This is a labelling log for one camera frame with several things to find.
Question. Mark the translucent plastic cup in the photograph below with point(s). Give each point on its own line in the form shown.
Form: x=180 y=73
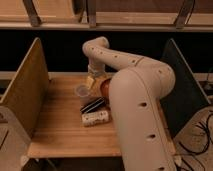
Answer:
x=83 y=93

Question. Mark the wooden shelf rail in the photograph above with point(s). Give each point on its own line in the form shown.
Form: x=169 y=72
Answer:
x=108 y=15

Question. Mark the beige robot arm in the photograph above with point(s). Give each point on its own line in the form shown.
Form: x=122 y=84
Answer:
x=134 y=91

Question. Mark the left wooden side panel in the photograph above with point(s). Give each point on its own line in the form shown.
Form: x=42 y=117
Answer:
x=22 y=101

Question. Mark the right dark side panel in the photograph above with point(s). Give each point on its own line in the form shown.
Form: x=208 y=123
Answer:
x=187 y=103

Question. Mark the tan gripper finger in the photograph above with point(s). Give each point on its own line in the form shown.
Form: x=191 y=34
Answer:
x=90 y=82

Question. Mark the red ceramic bowl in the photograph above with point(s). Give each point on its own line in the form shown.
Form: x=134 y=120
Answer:
x=104 y=88

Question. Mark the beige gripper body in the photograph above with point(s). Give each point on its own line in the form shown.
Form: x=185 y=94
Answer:
x=95 y=72

